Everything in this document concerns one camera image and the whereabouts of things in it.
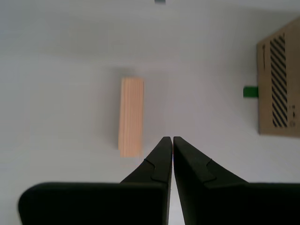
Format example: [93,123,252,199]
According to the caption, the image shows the light wooden block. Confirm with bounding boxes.
[118,77,144,158]

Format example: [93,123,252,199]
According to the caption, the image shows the brown cardboard box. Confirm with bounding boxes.
[256,15,300,137]

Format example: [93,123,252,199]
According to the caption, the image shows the green tape marker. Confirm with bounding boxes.
[243,86,259,98]

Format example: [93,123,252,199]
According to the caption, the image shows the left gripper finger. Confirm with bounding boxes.
[18,136,173,225]
[173,136,300,225]

